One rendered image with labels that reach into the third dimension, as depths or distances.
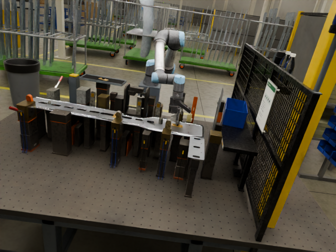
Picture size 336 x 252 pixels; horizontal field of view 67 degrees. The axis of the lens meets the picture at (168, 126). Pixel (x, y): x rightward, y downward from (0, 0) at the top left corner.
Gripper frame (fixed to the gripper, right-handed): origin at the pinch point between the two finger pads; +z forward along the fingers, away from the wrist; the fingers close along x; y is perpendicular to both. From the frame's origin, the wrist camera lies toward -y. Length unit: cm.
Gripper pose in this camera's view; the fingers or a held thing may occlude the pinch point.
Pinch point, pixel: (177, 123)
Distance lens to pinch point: 188.1
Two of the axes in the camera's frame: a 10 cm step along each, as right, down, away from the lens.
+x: -1.3, 4.1, -9.0
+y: -9.9, -1.4, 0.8
